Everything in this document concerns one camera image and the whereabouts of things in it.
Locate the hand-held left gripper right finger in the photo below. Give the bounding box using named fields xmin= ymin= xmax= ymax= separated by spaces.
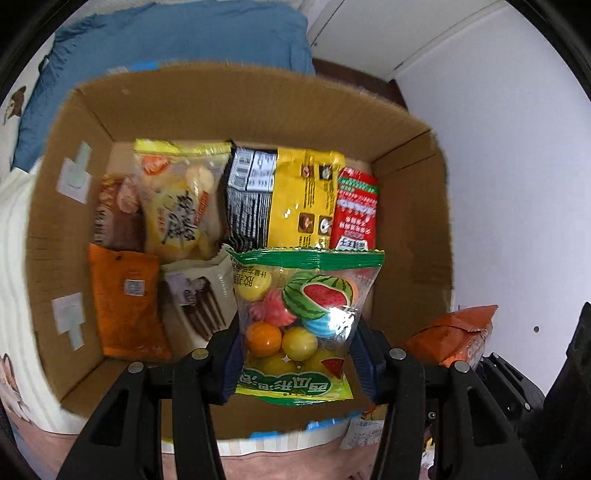
xmin=348 ymin=318 xmax=539 ymax=480

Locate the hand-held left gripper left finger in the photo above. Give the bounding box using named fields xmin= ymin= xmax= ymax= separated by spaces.
xmin=55 ymin=318 xmax=243 ymax=480

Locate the white chocolate wafer packet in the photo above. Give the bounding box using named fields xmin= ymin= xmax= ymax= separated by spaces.
xmin=159 ymin=256 xmax=241 ymax=342

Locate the orange foil snack packet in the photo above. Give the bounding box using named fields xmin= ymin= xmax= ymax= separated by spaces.
xmin=405 ymin=305 xmax=499 ymax=370

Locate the green gumball packet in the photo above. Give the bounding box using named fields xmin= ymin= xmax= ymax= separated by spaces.
xmin=224 ymin=244 xmax=385 ymax=407

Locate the long red snack packet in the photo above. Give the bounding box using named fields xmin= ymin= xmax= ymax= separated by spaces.
xmin=329 ymin=167 xmax=379 ymax=252

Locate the clear yellow biscuit packet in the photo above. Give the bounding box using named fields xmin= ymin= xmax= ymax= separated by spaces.
xmin=134 ymin=138 xmax=232 ymax=264

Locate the large black yellow snack packet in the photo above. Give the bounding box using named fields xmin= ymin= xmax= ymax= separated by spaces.
xmin=225 ymin=143 xmax=346 ymax=252

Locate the brown snack packet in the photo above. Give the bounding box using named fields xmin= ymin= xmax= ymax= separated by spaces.
xmin=95 ymin=175 xmax=146 ymax=252

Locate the cardboard box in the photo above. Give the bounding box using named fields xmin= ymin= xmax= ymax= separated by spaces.
xmin=25 ymin=65 xmax=455 ymax=439

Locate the grey white snack packet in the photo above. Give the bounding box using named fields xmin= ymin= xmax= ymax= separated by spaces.
xmin=339 ymin=413 xmax=386 ymax=450

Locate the white bear print body pillow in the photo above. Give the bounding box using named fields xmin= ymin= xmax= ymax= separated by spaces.
xmin=0 ymin=34 xmax=54 ymax=181

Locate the blue pillow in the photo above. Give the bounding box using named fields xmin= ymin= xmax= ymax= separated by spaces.
xmin=11 ymin=0 xmax=317 ymax=172

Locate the white door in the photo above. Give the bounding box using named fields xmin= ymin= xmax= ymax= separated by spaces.
xmin=302 ymin=0 xmax=504 ymax=79

